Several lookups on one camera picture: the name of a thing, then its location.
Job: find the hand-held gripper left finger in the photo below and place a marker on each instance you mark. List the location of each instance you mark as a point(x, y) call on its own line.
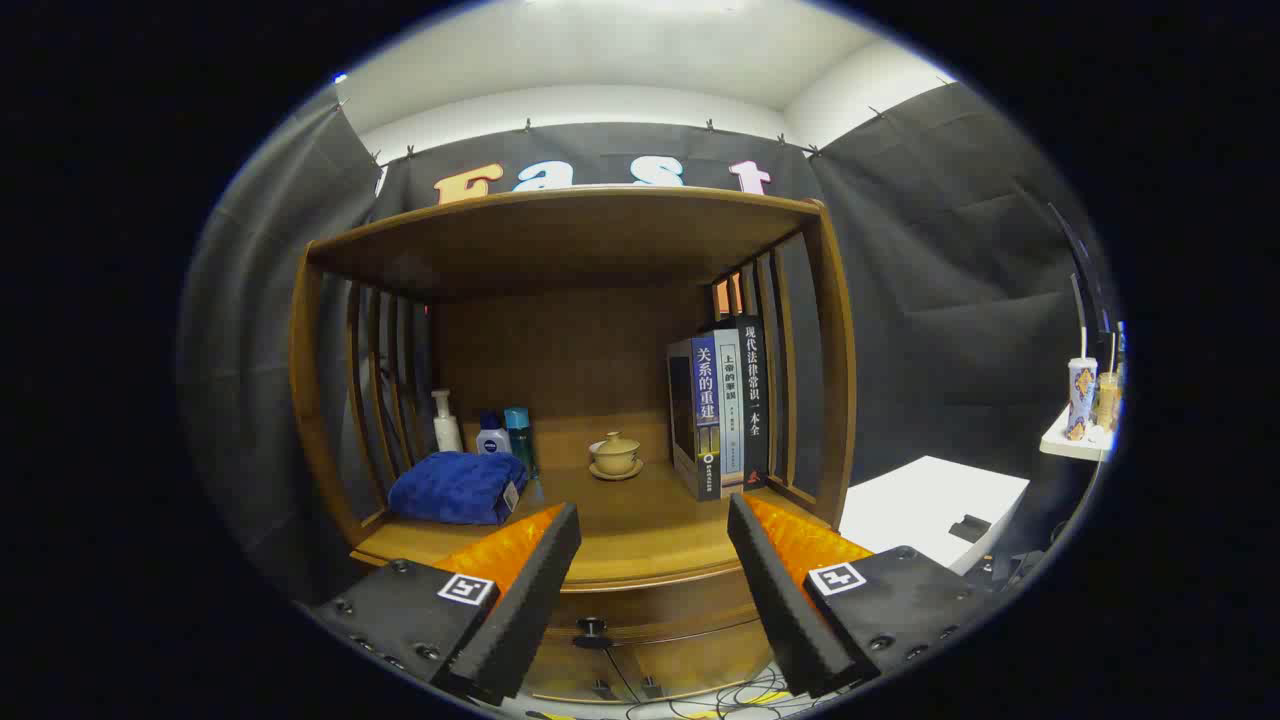
point(530, 600)

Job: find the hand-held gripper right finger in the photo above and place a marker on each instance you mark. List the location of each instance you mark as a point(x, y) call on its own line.
point(780, 600)

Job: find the wooden drawer with black knob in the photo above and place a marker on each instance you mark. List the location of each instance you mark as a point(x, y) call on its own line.
point(680, 615)

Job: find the wooden countertop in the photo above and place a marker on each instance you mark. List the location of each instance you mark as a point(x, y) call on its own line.
point(640, 520)

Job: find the white box cabinet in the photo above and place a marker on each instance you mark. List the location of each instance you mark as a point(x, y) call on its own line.
point(920, 500)

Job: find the wooden cabinet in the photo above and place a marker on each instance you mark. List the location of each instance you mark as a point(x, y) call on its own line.
point(580, 340)

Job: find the blue towel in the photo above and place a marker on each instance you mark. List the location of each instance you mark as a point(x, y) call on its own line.
point(450, 490)

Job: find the white lotion bottle blue cap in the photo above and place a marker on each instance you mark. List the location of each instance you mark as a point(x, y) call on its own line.
point(493, 440)

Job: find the teal transparent bottle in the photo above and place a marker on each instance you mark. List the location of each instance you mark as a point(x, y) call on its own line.
point(518, 435)

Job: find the beige lidded teacup with saucer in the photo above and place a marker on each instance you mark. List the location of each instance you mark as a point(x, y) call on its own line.
point(615, 458)

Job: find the book with pale spine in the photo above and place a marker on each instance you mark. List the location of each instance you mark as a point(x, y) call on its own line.
point(731, 420)

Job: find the white pump bottle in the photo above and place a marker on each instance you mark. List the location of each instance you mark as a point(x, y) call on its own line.
point(447, 432)

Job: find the book with blue spine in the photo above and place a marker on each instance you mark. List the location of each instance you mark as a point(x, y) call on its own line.
point(705, 420)

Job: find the small black box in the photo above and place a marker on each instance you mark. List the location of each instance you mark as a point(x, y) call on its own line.
point(968, 528)

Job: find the book with black spine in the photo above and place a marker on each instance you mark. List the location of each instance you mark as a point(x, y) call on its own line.
point(754, 400)

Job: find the white side shelf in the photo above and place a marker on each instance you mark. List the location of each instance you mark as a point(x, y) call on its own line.
point(1070, 445)

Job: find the patterned paper cup with straw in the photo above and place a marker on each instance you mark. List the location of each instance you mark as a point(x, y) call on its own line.
point(1081, 400)

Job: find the brown drink cup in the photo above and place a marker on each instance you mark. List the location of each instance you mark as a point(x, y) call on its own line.
point(1108, 400)

